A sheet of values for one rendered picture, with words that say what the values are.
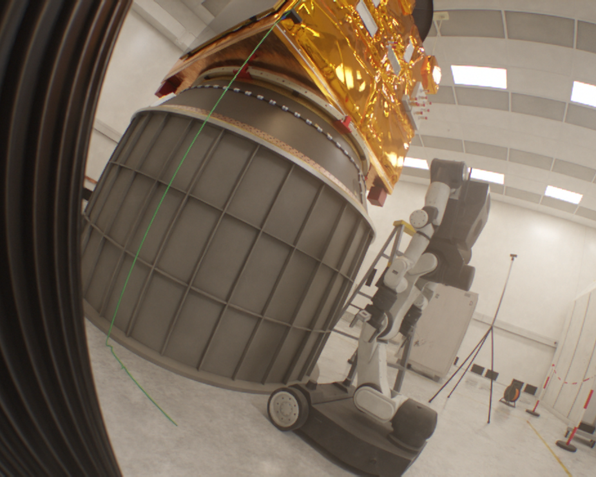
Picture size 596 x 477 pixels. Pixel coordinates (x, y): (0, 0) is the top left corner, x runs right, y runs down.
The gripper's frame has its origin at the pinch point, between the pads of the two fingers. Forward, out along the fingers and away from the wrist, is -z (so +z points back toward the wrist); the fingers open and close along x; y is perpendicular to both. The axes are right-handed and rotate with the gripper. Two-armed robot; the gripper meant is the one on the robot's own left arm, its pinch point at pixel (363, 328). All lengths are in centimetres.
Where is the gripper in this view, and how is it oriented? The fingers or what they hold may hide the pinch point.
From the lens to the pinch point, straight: 117.9
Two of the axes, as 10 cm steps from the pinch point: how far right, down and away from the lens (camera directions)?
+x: -5.9, -4.0, 7.0
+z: 5.4, -8.4, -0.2
